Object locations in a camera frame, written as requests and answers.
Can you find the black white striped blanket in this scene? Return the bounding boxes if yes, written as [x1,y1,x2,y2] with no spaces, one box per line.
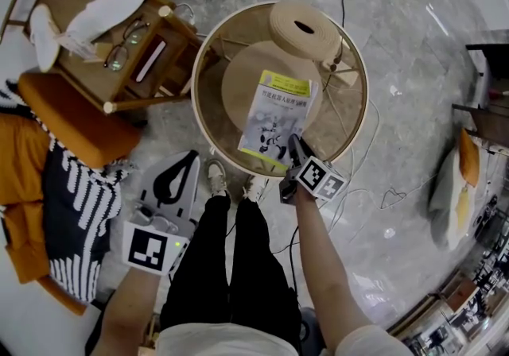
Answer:
[0,79,139,304]

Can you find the wooden side table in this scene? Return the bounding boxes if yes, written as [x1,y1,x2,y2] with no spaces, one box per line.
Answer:
[0,0,208,116]

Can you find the person's right forearm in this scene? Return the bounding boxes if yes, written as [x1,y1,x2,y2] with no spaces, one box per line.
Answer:
[293,186,386,350]

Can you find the small orange cushion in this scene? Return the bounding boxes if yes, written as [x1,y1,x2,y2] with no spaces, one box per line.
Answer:
[3,203,52,284]

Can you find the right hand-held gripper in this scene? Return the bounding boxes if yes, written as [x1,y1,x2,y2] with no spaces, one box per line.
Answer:
[278,133,346,205]

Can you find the large orange cushion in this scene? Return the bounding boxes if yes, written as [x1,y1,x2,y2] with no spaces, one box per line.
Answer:
[0,113,55,207]

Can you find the person's black trousers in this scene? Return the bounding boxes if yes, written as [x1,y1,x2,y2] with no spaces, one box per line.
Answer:
[158,189,302,347]

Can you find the person's right shoe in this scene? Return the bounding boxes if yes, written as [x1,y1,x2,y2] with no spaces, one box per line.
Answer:
[242,174,270,201]

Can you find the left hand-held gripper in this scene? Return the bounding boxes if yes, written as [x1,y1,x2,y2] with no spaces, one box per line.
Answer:
[122,149,201,277]

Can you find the person's white shirt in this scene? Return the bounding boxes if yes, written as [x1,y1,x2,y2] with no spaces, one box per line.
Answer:
[153,322,415,356]

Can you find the dark wooden desk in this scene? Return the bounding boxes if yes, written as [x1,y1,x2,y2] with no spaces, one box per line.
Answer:
[452,41,509,149]

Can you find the white beanbag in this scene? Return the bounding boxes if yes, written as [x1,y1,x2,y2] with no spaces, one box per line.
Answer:
[428,127,483,251]

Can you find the person's shoe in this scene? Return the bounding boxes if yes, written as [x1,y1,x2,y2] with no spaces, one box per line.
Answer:
[205,158,229,195]
[242,174,270,201]

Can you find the person's left shoe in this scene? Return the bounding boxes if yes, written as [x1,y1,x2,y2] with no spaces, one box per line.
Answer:
[205,158,229,195]

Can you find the yellow pillow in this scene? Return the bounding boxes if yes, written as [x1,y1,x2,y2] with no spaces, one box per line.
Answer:
[454,184,473,229]

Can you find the white paper tag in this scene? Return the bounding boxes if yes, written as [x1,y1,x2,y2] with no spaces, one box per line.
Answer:
[54,29,97,60]

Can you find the person's left forearm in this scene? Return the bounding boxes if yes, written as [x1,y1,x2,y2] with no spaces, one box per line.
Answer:
[90,266,169,356]

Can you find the beige round disc base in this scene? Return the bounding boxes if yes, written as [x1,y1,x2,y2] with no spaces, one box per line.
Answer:
[220,40,324,134]

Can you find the white power strip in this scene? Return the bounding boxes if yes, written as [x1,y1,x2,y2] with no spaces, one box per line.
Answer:
[319,52,358,78]

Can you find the dark red booklet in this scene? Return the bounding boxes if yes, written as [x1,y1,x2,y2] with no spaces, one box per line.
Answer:
[130,33,168,84]

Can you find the black-rimmed glasses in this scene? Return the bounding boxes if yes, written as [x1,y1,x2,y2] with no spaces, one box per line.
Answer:
[103,17,151,72]

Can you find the round glass side table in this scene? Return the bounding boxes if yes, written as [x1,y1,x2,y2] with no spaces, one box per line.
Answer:
[190,0,370,180]

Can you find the cluttered equipment desk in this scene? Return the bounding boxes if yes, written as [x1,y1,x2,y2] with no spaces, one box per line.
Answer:
[387,195,509,356]

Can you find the orange sofa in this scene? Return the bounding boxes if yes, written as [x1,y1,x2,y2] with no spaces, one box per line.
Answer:
[0,72,143,316]

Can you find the yellow and white booklet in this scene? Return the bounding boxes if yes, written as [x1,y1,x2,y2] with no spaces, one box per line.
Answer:
[237,70,321,172]

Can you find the orange pillow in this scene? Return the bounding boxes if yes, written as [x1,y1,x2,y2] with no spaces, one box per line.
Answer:
[458,127,481,188]

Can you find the white slipper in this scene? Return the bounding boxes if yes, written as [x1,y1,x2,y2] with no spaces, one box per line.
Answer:
[29,3,61,73]
[64,0,150,46]

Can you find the beige ring-shaped block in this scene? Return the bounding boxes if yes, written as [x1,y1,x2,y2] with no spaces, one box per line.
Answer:
[269,0,344,63]

